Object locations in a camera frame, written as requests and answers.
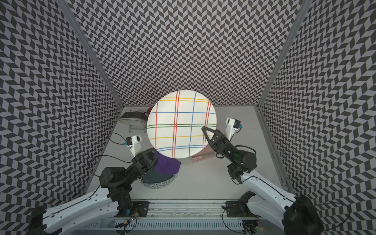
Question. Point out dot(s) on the aluminium corner post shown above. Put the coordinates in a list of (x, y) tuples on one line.
[(285, 50), (68, 15)]

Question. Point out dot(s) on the dark teal plate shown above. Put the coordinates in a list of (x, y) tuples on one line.
[(153, 177)]

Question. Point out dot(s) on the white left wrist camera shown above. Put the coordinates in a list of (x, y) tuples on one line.
[(134, 144)]

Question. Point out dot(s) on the chrome wire plate stand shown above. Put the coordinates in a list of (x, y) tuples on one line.
[(137, 128)]

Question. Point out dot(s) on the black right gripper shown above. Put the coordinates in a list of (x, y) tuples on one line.
[(221, 142)]

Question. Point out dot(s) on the aluminium corner post left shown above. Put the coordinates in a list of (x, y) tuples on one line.
[(68, 15)]

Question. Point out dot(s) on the grey plate behind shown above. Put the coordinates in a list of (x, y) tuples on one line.
[(133, 114)]

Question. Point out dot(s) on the plaid striped white plate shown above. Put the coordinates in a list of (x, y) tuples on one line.
[(174, 124)]

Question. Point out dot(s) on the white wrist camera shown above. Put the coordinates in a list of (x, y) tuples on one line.
[(134, 144), (233, 126)]

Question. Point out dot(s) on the colourful squiggle pattern plate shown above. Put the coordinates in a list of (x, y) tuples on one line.
[(159, 185)]

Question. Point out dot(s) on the red plastic cup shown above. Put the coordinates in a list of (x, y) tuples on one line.
[(149, 110)]

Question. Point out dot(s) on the pink perforated plastic basket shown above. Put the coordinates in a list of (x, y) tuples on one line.
[(204, 154)]

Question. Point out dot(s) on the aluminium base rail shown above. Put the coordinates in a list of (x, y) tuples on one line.
[(174, 216)]

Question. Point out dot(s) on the purple cloth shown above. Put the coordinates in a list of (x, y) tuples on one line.
[(166, 165)]

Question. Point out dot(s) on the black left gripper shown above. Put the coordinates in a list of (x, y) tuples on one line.
[(144, 161)]

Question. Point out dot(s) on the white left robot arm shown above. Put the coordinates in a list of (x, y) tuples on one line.
[(108, 200)]

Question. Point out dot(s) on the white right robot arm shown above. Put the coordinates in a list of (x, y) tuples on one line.
[(295, 215)]

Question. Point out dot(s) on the cream floral plate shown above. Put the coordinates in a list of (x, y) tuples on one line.
[(133, 121)]

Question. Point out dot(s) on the aluminium corner post right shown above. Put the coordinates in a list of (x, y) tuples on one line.
[(285, 50)]

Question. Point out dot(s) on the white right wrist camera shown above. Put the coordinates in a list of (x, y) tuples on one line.
[(233, 126)]

